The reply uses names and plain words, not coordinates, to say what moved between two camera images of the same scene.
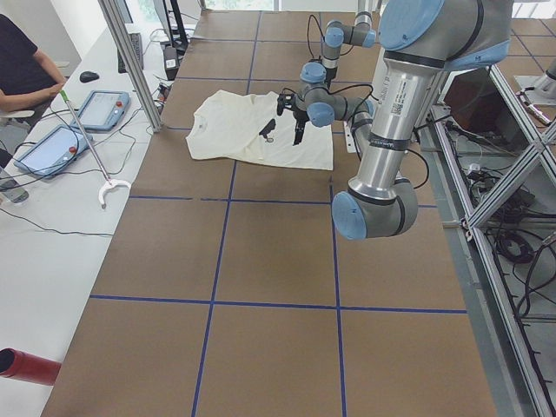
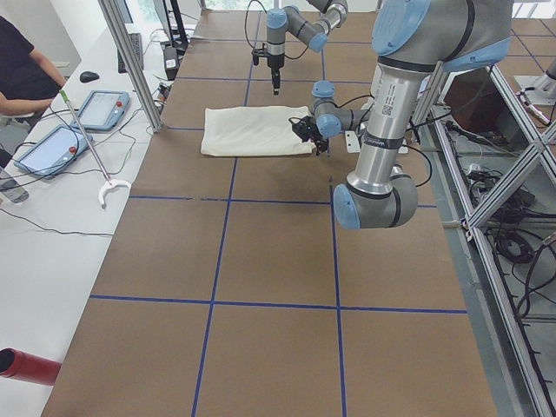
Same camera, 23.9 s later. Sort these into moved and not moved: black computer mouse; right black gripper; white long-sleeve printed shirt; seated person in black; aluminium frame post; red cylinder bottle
Moved: white long-sleeve printed shirt; right black gripper
Not moved: black computer mouse; aluminium frame post; red cylinder bottle; seated person in black
